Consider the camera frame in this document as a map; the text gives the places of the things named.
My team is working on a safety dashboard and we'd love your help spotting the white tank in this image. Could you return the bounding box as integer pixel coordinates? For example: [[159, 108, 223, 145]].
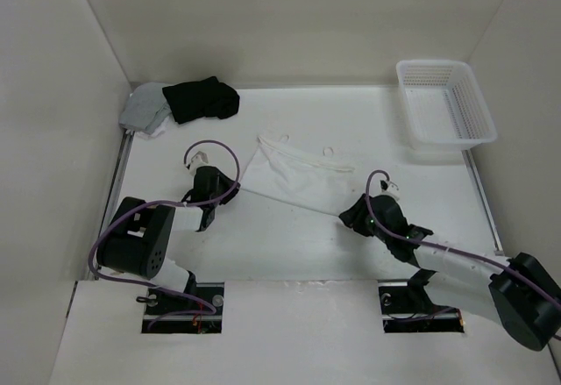
[[241, 136, 359, 216], [124, 115, 171, 140]]

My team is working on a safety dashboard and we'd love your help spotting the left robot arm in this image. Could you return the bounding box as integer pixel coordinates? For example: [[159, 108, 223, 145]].
[[88, 165, 239, 314]]

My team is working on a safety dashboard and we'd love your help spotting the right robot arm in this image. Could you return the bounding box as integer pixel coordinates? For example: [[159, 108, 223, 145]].
[[338, 195, 560, 352]]

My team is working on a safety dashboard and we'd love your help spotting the white folded tank top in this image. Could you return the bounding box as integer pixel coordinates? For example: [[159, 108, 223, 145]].
[[124, 115, 171, 140]]

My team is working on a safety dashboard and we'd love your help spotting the black folded tank top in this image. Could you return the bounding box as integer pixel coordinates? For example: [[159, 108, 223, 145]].
[[162, 76, 240, 125]]

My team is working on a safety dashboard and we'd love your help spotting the grey folded tank top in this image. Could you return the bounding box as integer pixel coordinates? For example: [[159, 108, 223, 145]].
[[118, 82, 171, 131]]

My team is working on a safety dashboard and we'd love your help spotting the white plastic basket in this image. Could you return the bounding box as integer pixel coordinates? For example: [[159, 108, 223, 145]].
[[395, 60, 498, 153]]

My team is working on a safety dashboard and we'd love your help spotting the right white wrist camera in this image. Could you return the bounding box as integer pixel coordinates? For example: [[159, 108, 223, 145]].
[[380, 180, 401, 201]]

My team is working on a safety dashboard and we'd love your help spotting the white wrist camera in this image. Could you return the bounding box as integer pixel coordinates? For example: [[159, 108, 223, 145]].
[[380, 180, 401, 201], [185, 151, 209, 174]]

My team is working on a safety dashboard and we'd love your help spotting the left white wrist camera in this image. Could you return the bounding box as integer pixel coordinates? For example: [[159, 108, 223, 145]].
[[185, 151, 209, 174]]

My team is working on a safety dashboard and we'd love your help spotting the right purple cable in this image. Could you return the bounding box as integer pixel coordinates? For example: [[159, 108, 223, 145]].
[[366, 169, 561, 342]]

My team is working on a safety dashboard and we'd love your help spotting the purple cable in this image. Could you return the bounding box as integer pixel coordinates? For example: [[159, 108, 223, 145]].
[[87, 139, 242, 330], [366, 169, 561, 342]]

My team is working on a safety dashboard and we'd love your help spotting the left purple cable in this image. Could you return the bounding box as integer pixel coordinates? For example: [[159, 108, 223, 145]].
[[87, 139, 242, 330]]

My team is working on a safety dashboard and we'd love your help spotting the left metal table rail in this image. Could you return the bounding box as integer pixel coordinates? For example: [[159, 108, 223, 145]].
[[86, 132, 133, 281]]

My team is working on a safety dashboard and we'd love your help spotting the metal table rail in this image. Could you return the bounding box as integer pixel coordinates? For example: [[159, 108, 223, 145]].
[[86, 132, 133, 281], [458, 151, 508, 274]]

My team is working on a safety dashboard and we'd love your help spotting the right metal table rail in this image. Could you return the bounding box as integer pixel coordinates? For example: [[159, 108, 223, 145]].
[[458, 151, 508, 274]]

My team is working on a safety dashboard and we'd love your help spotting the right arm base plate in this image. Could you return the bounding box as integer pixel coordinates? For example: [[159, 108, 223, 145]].
[[378, 281, 465, 333]]

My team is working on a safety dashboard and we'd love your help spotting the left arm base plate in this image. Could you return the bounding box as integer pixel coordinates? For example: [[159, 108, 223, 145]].
[[136, 283, 225, 335]]

